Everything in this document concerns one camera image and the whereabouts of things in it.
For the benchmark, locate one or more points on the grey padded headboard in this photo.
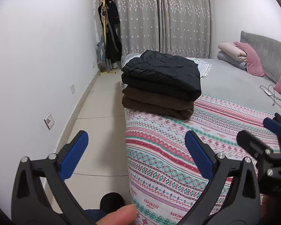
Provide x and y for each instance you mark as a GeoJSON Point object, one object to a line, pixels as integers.
{"type": "Point", "coordinates": [269, 51]}

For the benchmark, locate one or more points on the grey star-print curtain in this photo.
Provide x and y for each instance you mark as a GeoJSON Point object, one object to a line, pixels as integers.
{"type": "Point", "coordinates": [166, 23]}

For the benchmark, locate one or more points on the white fringed cloth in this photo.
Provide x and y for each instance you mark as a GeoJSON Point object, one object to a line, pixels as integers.
{"type": "Point", "coordinates": [203, 66]}

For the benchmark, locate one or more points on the black quilted puffer jacket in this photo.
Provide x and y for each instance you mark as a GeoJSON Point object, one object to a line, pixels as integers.
{"type": "Point", "coordinates": [161, 75]}

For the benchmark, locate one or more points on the patterned knit-print blanket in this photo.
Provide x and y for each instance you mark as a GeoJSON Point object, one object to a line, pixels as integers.
{"type": "Point", "coordinates": [178, 145]}

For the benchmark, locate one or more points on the person's blue trouser leg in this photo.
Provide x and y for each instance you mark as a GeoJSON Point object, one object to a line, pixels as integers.
{"type": "Point", "coordinates": [93, 215]}

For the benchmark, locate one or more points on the brown coat with fur trim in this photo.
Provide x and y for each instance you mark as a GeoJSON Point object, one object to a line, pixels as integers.
{"type": "Point", "coordinates": [154, 103]}

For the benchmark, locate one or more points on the wooden coat rack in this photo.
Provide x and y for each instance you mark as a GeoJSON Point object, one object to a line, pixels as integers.
{"type": "Point", "coordinates": [107, 72]}

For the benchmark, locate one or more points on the person's left hand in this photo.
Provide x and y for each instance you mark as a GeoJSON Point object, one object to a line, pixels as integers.
{"type": "Point", "coordinates": [118, 215]}

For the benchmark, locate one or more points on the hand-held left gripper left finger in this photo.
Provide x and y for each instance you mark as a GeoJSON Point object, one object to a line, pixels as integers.
{"type": "Point", "coordinates": [72, 157]}

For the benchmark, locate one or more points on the grey hanging bag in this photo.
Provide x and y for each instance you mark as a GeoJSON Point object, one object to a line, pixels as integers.
{"type": "Point", "coordinates": [100, 54]}

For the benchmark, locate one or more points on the person's dark shoe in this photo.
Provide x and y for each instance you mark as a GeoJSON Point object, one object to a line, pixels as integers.
{"type": "Point", "coordinates": [112, 200]}

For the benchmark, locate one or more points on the bed with grey sheet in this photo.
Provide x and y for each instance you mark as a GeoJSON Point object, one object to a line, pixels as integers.
{"type": "Point", "coordinates": [229, 82]}

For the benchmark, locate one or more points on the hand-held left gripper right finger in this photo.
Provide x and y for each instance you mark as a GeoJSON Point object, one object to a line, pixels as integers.
{"type": "Point", "coordinates": [200, 157]}

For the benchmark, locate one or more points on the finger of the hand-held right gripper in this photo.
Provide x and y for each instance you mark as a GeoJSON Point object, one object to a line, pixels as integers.
{"type": "Point", "coordinates": [274, 126]}
{"type": "Point", "coordinates": [250, 143]}

